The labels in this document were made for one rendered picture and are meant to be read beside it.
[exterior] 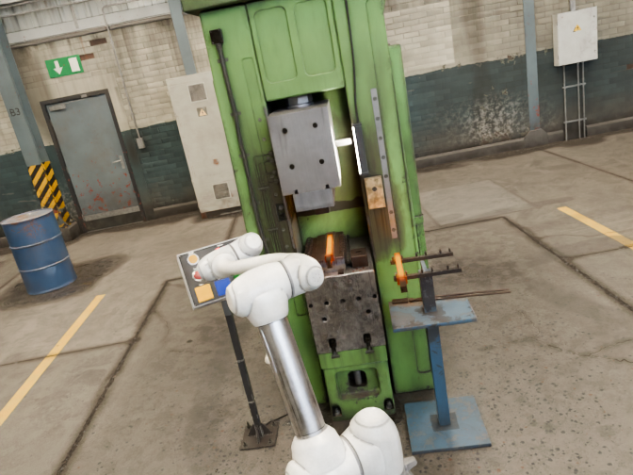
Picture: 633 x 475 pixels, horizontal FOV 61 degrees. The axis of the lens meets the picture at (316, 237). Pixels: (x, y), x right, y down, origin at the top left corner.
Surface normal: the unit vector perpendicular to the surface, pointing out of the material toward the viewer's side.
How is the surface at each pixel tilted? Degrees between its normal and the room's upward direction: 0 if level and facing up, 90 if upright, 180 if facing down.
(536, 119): 90
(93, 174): 90
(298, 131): 90
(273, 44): 90
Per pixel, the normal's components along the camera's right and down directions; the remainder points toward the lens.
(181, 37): 0.05, 0.31
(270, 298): 0.40, -0.07
